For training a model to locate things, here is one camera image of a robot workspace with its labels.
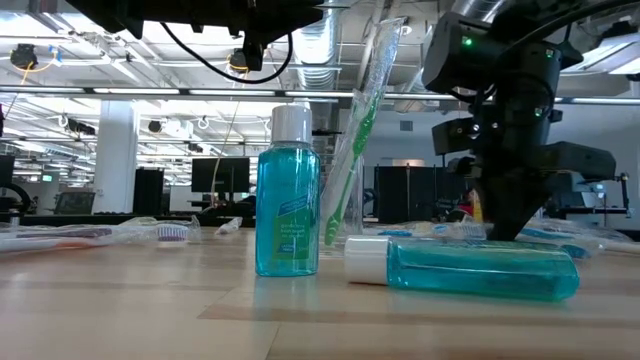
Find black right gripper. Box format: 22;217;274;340
432;94;617;240

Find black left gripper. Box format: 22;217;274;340
142;0;326;71

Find green toothbrush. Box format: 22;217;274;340
319;17;407;247

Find purple toothbrush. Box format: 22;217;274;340
0;215;203;247

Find orange toothbrush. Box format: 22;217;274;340
0;237;116;255

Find person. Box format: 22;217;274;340
447;188;474;222

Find blue mouthwash bottle white cap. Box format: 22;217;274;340
343;235;581;302

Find gray monitor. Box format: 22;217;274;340
568;177;607;209

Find black partition panel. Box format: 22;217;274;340
373;164;471;225

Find black boom stand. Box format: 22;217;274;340
574;172;632;217

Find clear plastic cup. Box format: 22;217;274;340
318;152;365;236

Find black crossbar with light strips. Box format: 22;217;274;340
0;85;640;105

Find black computer monitor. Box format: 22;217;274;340
190;156;251;194

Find blue mouthwash bottle green label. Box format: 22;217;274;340
254;103;322;278

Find black cabinet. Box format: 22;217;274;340
132;167;166;216

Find white building column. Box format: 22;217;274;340
93;99;140;215

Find silver ceiling duct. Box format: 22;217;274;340
451;0;497;17
292;7;347;92

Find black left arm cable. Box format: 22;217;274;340
159;22;295;85

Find black ceiling camera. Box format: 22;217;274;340
9;43;40;70

